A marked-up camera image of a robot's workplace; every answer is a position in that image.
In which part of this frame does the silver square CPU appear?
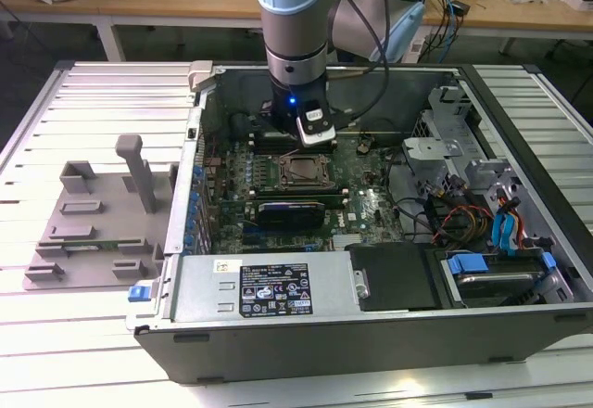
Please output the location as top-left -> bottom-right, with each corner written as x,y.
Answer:
287,159 -> 320,181

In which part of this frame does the CPU socket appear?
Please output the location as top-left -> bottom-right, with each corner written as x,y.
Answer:
271,151 -> 335,192

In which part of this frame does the grey case release latch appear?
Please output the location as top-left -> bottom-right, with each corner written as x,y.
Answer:
187,59 -> 217,101

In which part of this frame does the black graphics card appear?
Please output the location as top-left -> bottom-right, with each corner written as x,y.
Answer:
254,200 -> 328,232

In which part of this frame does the green motherboard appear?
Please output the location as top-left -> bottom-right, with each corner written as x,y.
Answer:
203,132 -> 407,255

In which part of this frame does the silver chipset heatsink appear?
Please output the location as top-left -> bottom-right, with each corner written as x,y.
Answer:
332,234 -> 368,248

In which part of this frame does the blue slot retainer strip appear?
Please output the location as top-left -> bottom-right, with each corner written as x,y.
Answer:
183,164 -> 206,252

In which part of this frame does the silver metal drive cage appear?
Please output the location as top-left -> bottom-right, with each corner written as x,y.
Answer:
400,83 -> 523,205

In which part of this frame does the silver power supply unit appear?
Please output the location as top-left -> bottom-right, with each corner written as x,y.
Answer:
169,253 -> 370,324

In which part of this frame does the black plastic shroud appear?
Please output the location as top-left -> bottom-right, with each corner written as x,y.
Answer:
347,243 -> 446,312

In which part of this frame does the grey plastic parts rack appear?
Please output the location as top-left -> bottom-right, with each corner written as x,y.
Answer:
22,134 -> 180,292

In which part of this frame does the blue plastic latch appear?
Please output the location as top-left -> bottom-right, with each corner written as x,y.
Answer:
127,284 -> 155,304

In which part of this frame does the black open PC case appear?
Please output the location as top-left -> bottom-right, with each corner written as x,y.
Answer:
124,59 -> 593,386

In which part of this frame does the hard disk in blue carrier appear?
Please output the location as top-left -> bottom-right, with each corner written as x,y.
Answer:
442,250 -> 557,310

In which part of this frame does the white wrist camera black mount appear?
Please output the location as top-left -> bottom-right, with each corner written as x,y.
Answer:
295,98 -> 338,149

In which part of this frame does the blue cable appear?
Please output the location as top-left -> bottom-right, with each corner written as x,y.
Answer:
435,0 -> 460,64

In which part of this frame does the red yellow power wire bundle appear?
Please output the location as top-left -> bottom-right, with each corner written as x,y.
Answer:
433,203 -> 495,245

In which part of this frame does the blue flat wire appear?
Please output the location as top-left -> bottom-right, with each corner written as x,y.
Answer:
505,208 -> 524,257
491,210 -> 507,255

